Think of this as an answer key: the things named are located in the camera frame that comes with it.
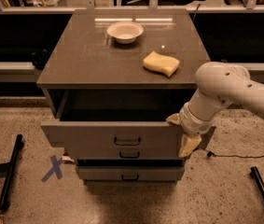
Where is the black floor cable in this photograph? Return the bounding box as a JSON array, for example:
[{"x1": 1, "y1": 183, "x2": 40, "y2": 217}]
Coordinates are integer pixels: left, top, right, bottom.
[{"x1": 206, "y1": 150, "x2": 264, "y2": 159}]

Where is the white paper bowl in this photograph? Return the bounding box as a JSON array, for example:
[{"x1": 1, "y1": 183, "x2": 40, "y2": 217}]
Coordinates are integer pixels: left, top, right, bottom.
[{"x1": 107, "y1": 21, "x2": 144, "y2": 44}]

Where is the yellow sponge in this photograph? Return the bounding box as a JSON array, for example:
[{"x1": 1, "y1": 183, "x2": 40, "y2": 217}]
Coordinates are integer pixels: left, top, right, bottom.
[{"x1": 143, "y1": 51, "x2": 180, "y2": 77}]

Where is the grey bottom drawer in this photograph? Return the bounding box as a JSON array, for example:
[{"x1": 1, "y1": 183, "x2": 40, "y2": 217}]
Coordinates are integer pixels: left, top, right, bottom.
[{"x1": 76, "y1": 166, "x2": 185, "y2": 182}]

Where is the grey drawer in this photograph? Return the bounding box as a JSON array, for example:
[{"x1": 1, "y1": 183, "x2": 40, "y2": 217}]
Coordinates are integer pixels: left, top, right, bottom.
[
  {"x1": 76, "y1": 166, "x2": 185, "y2": 182},
  {"x1": 39, "y1": 119, "x2": 217, "y2": 161},
  {"x1": 66, "y1": 147, "x2": 179, "y2": 160}
]

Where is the blue tape cross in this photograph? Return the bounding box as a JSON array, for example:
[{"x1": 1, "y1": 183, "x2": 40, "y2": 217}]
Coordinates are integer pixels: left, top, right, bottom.
[{"x1": 41, "y1": 156, "x2": 63, "y2": 182}]

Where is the grey drawer cabinet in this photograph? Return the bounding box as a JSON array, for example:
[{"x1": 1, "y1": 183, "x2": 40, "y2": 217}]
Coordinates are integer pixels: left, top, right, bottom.
[{"x1": 36, "y1": 8, "x2": 212, "y2": 186}]

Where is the grey middle drawer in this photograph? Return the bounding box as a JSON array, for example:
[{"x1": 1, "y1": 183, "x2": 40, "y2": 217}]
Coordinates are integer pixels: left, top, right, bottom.
[{"x1": 66, "y1": 147, "x2": 179, "y2": 160}]

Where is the black clamp on rail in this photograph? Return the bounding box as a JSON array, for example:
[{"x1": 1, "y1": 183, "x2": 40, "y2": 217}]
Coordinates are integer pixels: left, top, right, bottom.
[{"x1": 32, "y1": 49, "x2": 48, "y2": 70}]

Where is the grey top drawer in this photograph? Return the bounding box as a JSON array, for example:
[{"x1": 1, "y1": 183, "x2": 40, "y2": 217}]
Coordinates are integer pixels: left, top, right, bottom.
[{"x1": 39, "y1": 119, "x2": 217, "y2": 161}]

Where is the black stand leg left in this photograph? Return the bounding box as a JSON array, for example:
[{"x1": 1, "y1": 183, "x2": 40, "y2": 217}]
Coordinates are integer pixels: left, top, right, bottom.
[{"x1": 0, "y1": 134, "x2": 24, "y2": 212}]

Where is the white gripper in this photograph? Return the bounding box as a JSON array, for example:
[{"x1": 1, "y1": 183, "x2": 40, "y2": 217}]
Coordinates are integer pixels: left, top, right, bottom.
[{"x1": 166, "y1": 103, "x2": 214, "y2": 158}]

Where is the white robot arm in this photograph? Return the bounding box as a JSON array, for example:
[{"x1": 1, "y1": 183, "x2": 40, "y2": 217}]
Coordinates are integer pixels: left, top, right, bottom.
[{"x1": 166, "y1": 62, "x2": 264, "y2": 158}]

